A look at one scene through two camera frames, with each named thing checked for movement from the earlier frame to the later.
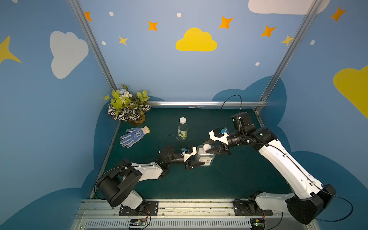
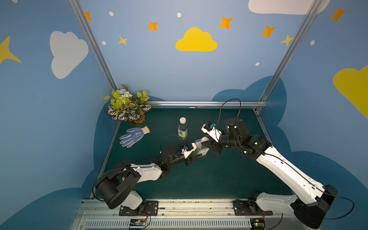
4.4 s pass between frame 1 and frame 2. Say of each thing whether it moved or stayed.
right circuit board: stayed
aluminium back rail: stayed
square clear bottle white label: moved
